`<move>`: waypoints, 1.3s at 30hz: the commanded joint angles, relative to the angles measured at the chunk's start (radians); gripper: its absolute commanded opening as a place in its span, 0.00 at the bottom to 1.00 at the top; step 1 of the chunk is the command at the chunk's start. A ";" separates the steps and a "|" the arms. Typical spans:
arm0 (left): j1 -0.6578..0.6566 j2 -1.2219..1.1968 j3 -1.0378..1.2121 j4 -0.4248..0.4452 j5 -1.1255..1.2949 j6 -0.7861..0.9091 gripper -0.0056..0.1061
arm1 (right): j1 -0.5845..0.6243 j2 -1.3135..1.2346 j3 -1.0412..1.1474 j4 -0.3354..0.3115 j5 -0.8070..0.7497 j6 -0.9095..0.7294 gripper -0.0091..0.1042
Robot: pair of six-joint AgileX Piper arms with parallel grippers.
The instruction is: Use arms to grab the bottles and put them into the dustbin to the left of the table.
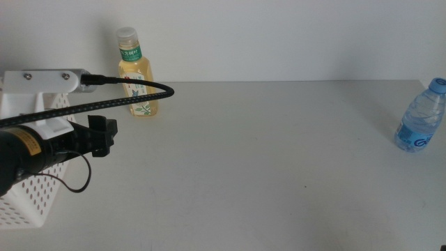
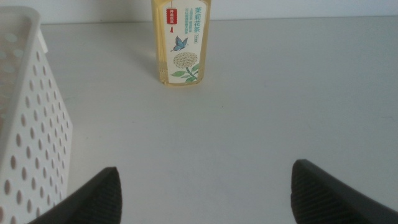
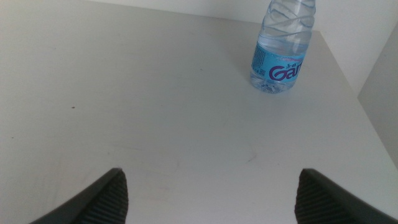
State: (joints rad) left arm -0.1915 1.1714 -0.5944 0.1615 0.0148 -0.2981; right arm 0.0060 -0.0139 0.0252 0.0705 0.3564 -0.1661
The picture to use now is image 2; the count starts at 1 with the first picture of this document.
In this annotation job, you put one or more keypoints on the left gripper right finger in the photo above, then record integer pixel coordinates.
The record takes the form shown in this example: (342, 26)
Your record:
(320, 199)

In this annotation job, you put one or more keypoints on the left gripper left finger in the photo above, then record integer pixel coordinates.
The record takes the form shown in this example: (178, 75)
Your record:
(96, 202)

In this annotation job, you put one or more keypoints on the yellow jasmine tea bottle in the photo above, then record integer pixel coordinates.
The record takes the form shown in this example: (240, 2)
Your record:
(183, 49)

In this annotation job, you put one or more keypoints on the white perforated plastic basket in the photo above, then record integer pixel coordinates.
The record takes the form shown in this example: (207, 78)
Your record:
(34, 124)

